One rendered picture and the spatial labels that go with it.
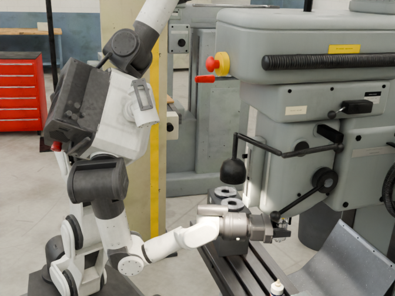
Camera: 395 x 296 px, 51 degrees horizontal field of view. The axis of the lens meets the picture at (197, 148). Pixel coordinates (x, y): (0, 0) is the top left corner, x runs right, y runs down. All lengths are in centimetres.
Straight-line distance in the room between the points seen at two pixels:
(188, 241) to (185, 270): 186
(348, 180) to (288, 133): 24
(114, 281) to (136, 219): 110
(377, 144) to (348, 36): 34
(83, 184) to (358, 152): 76
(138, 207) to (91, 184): 200
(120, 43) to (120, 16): 144
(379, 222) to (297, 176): 48
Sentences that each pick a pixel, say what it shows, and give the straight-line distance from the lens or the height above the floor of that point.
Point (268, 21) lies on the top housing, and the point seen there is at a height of 188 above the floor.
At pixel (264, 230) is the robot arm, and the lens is 131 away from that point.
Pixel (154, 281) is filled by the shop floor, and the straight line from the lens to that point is 307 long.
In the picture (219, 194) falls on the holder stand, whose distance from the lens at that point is 169.
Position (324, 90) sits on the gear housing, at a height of 171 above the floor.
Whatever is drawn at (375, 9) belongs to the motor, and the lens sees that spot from 122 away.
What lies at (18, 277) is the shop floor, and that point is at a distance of 327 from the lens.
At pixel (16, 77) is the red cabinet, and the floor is 77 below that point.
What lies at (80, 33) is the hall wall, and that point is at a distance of 1006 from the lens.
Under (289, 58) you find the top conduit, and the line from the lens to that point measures 97.
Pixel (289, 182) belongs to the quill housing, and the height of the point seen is 145.
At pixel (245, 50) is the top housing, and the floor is 181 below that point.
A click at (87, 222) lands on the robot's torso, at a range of 167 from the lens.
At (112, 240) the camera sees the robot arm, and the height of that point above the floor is 123.
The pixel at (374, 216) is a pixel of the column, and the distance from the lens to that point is 158.
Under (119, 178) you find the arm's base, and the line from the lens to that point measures 116.
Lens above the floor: 195
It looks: 22 degrees down
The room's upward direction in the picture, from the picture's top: 2 degrees clockwise
